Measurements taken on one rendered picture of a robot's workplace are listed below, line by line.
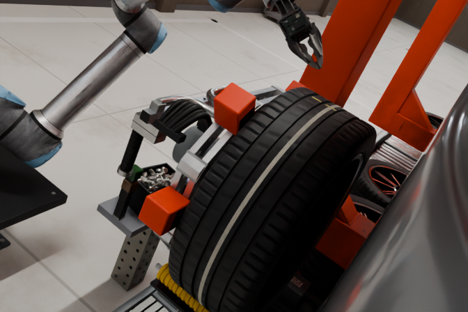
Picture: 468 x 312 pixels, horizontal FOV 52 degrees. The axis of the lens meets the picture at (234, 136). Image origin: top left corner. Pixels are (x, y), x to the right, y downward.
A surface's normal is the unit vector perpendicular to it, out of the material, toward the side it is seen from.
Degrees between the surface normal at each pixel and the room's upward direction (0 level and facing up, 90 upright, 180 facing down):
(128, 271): 90
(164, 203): 0
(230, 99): 35
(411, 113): 90
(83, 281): 0
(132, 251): 90
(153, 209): 90
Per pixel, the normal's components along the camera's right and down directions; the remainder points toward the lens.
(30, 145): 0.30, 0.28
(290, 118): 0.13, -0.67
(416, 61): -0.50, 0.19
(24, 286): 0.38, -0.83
